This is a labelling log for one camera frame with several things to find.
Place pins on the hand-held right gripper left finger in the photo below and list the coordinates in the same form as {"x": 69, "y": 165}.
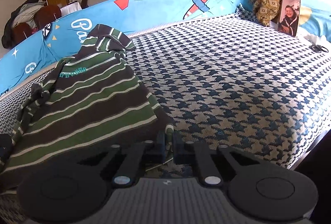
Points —
{"x": 160, "y": 147}

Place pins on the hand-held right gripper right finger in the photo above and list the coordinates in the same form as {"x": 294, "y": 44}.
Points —
{"x": 178, "y": 147}

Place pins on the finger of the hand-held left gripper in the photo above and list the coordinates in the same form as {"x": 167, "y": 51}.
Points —
{"x": 5, "y": 147}

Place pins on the green brown striped t-shirt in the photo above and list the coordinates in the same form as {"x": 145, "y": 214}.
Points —
{"x": 90, "y": 99}

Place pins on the houndstooth sofa mat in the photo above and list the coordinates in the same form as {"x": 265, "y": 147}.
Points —
{"x": 232, "y": 84}

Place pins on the brown wooden chair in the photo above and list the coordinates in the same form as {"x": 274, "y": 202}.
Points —
{"x": 22, "y": 32}
{"x": 47, "y": 16}

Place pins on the red floral cloth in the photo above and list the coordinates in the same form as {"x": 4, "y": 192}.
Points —
{"x": 33, "y": 30}

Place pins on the blue printed sofa cover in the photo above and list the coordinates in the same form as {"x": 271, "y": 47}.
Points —
{"x": 155, "y": 6}

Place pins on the table with white cloth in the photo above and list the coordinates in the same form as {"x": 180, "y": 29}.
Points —
{"x": 71, "y": 8}

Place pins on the dark dining chair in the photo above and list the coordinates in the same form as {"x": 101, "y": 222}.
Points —
{"x": 84, "y": 2}

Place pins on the black scissors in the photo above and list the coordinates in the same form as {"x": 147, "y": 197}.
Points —
{"x": 318, "y": 48}

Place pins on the smartphone with lit screen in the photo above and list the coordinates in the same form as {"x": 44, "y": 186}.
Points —
{"x": 288, "y": 15}

